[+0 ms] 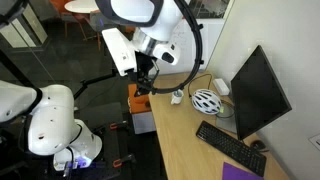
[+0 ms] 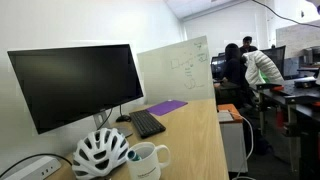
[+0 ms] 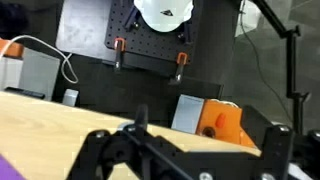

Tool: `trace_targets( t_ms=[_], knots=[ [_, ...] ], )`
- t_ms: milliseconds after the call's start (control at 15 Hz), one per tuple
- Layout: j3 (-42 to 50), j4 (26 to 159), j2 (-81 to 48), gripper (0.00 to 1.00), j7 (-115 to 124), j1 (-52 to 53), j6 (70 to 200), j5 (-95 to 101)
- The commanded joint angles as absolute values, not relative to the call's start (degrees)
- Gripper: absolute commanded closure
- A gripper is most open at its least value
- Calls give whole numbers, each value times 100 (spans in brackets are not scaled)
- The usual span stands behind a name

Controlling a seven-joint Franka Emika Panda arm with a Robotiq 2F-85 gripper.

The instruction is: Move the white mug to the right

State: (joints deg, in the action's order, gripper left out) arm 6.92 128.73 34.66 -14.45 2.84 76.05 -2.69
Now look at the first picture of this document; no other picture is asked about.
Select black computer monitor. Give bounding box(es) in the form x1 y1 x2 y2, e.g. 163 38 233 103
231 45 292 140

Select white mug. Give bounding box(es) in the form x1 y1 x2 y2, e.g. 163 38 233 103
171 90 184 105

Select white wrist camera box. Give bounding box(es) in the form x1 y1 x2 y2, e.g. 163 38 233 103
102 28 137 76

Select orange handled clamp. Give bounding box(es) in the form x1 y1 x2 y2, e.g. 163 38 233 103
113 154 136 168
109 121 129 130

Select white power adapter box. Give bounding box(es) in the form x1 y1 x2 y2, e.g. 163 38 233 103
213 78 230 96

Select black robot cable hose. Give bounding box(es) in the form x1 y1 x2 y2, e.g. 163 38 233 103
145 0 205 95

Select orange and white cabinet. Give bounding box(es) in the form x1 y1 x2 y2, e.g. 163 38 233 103
128 84 156 134

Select purple notebook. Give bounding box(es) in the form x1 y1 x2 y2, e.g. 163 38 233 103
222 163 264 180

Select white bicycle helmet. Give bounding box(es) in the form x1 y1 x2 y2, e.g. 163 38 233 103
191 89 221 115

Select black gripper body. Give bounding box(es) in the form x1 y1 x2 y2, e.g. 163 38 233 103
128 52 159 93

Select black computer mouse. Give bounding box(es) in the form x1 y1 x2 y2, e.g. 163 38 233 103
250 140 266 151

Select white round table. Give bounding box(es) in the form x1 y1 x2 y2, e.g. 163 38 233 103
64 0 98 13

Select black keyboard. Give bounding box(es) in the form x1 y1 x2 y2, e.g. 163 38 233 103
196 121 267 177

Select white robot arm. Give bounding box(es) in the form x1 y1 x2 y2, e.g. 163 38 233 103
0 0 190 171

